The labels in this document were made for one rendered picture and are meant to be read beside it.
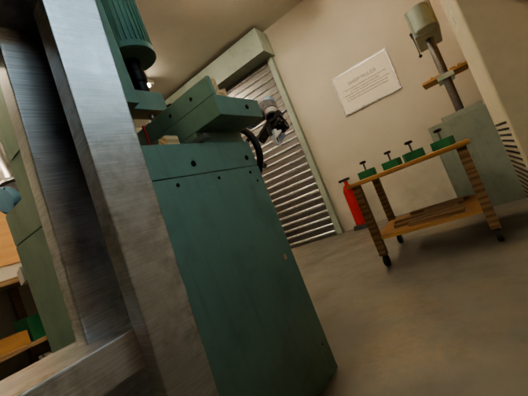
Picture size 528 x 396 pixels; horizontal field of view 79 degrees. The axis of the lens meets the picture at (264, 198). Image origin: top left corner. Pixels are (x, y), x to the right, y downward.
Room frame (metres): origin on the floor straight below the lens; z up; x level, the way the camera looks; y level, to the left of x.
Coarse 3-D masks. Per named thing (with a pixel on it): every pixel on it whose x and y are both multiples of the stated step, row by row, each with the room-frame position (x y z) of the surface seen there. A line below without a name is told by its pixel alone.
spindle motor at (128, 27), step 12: (108, 0) 0.97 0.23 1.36; (120, 0) 0.99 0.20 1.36; (132, 0) 1.03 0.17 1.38; (108, 12) 0.97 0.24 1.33; (120, 12) 0.98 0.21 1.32; (132, 12) 1.01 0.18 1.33; (120, 24) 0.97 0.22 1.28; (132, 24) 0.99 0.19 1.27; (144, 24) 1.06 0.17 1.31; (120, 36) 0.97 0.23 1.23; (132, 36) 0.99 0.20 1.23; (144, 36) 1.02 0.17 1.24; (120, 48) 0.97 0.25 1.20; (132, 48) 0.98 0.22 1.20; (144, 48) 1.01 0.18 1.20; (144, 60) 1.07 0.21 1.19
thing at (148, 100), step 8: (144, 96) 1.01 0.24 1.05; (152, 96) 1.04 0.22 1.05; (160, 96) 1.06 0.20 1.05; (144, 104) 1.00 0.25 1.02; (152, 104) 1.02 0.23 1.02; (160, 104) 1.05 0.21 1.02; (136, 112) 0.99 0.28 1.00; (144, 112) 1.01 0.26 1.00; (152, 112) 1.04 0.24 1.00; (160, 112) 1.06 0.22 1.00
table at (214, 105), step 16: (224, 96) 0.88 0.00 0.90; (192, 112) 0.89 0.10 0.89; (208, 112) 0.86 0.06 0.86; (224, 112) 0.85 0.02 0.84; (240, 112) 0.91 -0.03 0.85; (256, 112) 0.98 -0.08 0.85; (176, 128) 0.94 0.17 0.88; (192, 128) 0.90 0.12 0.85; (208, 128) 0.91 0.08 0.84; (224, 128) 0.97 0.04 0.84; (240, 128) 1.03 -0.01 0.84
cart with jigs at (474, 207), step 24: (408, 144) 1.89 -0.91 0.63; (432, 144) 1.86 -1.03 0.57; (456, 144) 1.57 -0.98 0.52; (384, 168) 2.13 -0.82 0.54; (360, 192) 1.88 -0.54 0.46; (384, 192) 2.30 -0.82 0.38; (480, 192) 1.58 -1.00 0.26; (408, 216) 2.18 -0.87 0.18; (432, 216) 1.78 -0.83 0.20; (456, 216) 1.66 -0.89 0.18; (384, 264) 1.89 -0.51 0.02
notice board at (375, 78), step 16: (384, 48) 3.26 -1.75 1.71; (368, 64) 3.37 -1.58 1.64; (384, 64) 3.29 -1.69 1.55; (336, 80) 3.57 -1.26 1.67; (352, 80) 3.48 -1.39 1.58; (368, 80) 3.40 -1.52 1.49; (384, 80) 3.33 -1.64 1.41; (352, 96) 3.52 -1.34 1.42; (368, 96) 3.43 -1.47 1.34; (384, 96) 3.36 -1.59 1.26; (352, 112) 3.55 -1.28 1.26
